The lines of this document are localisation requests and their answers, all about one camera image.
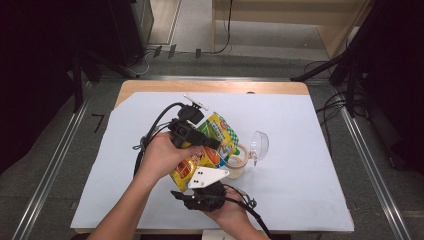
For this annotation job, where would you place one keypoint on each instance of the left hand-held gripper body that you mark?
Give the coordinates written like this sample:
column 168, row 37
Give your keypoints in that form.
column 185, row 131

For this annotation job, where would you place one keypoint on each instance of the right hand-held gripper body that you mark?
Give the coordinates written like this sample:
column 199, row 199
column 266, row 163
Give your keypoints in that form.
column 206, row 176

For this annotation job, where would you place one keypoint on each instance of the yellow printed snack packet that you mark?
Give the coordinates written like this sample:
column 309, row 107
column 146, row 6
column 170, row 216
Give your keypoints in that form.
column 216, row 131

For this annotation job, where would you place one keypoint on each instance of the glass jar with beige lid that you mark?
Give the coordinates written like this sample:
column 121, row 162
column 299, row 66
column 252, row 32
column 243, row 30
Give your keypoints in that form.
column 237, row 166

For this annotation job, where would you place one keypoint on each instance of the person's left hand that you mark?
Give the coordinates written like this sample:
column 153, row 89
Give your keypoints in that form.
column 163, row 160

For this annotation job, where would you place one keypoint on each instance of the person's right hand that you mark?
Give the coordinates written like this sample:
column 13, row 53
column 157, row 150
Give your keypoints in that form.
column 233, row 213

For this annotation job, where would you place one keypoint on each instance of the wooden table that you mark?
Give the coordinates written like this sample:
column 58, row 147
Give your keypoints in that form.
column 200, row 87

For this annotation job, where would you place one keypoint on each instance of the white paper sheet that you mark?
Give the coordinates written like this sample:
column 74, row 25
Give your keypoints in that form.
column 300, row 166

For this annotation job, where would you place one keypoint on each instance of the dark cabinet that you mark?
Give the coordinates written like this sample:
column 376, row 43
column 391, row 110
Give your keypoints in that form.
column 133, row 26

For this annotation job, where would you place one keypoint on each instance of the black tripod stand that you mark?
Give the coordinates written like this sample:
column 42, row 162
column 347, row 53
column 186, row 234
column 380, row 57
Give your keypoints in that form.
column 78, row 80
column 350, row 56

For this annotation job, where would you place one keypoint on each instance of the wooden cabinet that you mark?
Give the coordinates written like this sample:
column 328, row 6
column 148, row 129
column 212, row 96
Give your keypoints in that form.
column 283, row 8

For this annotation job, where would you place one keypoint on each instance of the metal floor rail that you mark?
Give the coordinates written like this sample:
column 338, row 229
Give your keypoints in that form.
column 50, row 173
column 373, row 166

